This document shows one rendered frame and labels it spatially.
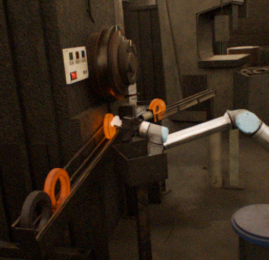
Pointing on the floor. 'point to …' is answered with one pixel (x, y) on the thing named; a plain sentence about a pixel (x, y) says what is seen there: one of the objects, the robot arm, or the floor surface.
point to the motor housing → (154, 190)
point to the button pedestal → (232, 183)
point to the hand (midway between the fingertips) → (109, 123)
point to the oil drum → (254, 51)
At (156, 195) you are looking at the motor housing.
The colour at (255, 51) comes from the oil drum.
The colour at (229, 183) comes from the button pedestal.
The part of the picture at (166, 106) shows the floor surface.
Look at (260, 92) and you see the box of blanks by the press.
